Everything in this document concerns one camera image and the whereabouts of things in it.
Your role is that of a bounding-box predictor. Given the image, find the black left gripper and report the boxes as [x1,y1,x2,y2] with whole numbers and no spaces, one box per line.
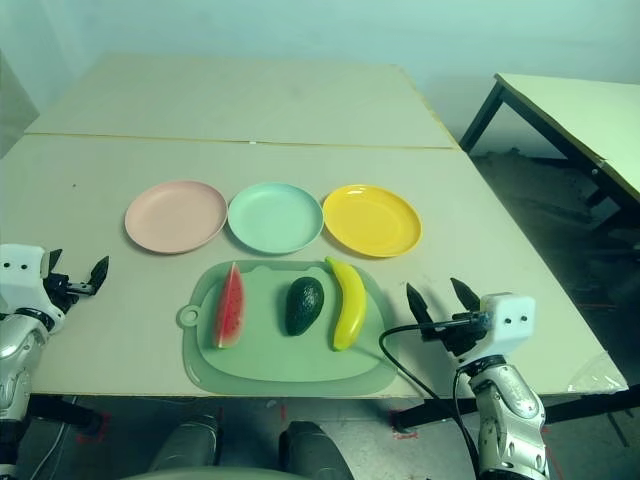
[43,248,111,314]

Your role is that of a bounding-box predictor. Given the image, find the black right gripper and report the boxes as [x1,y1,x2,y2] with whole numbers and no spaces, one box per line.
[406,277,489,357]

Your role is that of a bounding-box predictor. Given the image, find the yellow banana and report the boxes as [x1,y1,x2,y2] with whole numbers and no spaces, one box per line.
[324,256,369,353]

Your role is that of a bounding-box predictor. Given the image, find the dark green avocado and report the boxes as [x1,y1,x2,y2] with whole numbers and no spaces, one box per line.
[285,277,326,337]

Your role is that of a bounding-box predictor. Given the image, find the watermelon slice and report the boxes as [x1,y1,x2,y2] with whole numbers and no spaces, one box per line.
[213,262,247,350]

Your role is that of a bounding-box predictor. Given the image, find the yellow plate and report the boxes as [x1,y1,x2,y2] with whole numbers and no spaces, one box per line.
[322,183,424,259]

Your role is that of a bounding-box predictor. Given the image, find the pink plate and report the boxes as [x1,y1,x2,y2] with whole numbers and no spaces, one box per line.
[124,180,229,255]

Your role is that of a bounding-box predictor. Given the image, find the clear plastic sheet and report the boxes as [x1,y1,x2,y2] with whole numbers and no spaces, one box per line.
[568,348,629,394]

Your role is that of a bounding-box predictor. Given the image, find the green cutting board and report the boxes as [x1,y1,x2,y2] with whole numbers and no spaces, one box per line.
[176,259,399,399]

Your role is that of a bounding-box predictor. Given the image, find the mint green plate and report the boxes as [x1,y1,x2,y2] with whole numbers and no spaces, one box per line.
[227,181,324,255]

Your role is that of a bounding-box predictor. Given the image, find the grey robot right leg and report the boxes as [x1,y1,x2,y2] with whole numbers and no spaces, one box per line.
[278,420,352,474]

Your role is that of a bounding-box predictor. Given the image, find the grey robot leg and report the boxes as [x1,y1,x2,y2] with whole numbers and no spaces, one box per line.
[148,412,222,474]
[278,420,352,474]

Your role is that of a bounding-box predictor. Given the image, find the grey robot left leg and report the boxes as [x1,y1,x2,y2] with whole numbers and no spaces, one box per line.
[148,412,222,474]

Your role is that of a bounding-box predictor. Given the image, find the side table black legs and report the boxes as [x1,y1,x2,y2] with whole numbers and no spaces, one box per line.
[458,72,640,236]

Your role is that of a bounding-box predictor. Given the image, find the grey robot torso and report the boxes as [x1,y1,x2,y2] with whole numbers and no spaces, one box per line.
[119,465,351,480]

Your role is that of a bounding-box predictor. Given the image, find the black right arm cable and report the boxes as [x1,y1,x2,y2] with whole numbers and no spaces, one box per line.
[378,319,482,480]

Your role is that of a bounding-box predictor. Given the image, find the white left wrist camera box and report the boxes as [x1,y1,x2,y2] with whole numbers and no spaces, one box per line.
[0,243,66,334]

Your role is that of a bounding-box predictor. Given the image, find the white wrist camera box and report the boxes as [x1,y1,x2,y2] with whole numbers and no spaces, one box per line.
[0,243,66,334]
[478,293,537,357]

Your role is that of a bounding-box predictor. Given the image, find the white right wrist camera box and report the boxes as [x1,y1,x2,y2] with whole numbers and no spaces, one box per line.
[478,293,537,357]

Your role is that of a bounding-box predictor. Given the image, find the black table frame leg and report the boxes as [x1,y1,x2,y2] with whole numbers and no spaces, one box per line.
[393,388,640,444]
[28,396,109,437]

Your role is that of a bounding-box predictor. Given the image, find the white floor cable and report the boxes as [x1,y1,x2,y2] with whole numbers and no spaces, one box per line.
[13,423,67,474]

